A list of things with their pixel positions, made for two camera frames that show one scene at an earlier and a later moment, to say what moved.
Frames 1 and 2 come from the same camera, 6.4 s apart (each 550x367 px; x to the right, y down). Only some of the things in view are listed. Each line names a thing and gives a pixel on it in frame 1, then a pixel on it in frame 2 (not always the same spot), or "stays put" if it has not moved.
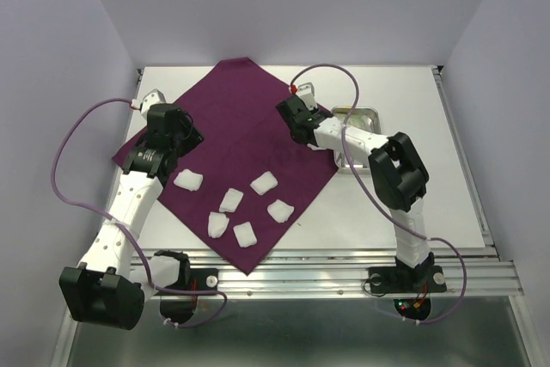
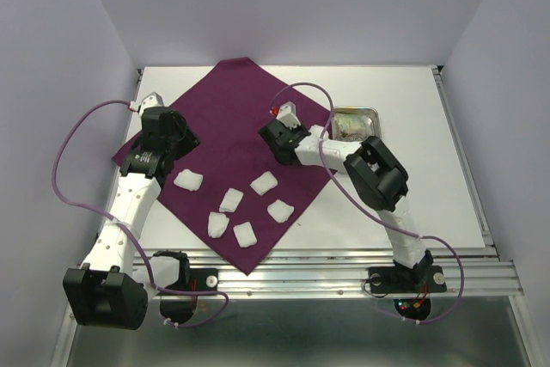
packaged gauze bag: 363,121 stays put
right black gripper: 314,111 to 298,128
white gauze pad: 280,211 stays put
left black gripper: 193,137 stays put
